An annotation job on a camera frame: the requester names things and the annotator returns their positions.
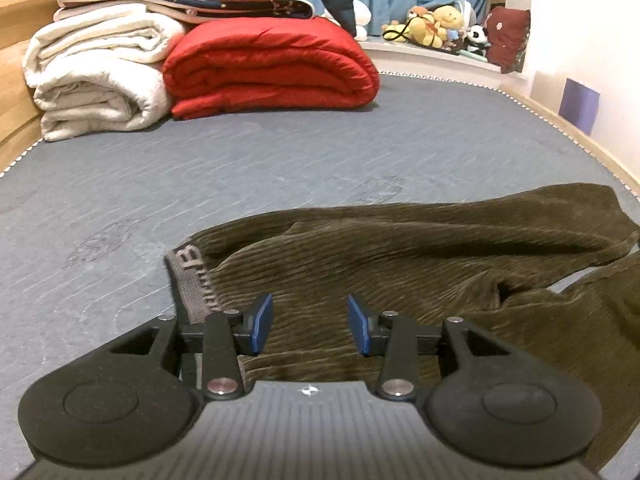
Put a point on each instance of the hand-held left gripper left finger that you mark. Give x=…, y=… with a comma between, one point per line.
x=262, y=322

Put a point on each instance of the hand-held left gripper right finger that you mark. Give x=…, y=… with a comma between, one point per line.
x=357, y=322

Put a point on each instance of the grey quilted mattress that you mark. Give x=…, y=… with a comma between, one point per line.
x=150, y=185

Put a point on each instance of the red folded quilt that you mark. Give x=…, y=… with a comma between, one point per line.
x=270, y=65

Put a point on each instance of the white window ledge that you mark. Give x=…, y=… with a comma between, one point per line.
x=440, y=62

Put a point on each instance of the small yellow plush toy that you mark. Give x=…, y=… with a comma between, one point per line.
x=397, y=32

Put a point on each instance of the white folded blanket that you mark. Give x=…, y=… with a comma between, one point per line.
x=95, y=80

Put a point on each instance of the yellow plush dog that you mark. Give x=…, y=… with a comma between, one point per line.
x=425, y=30

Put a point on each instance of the panda plush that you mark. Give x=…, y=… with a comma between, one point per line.
x=477, y=40

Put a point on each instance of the white plush toy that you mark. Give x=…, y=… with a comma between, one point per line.
x=362, y=15

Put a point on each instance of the yellow plush bear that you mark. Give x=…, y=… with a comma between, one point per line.
x=448, y=17

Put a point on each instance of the navy starred folded blanket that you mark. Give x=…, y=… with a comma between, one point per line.
x=200, y=7

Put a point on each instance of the dark red cushion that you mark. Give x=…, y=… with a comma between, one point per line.
x=507, y=37

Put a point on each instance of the grey striped plush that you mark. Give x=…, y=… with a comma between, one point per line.
x=467, y=12

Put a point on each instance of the wooden bed frame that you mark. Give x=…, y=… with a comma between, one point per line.
x=590, y=145

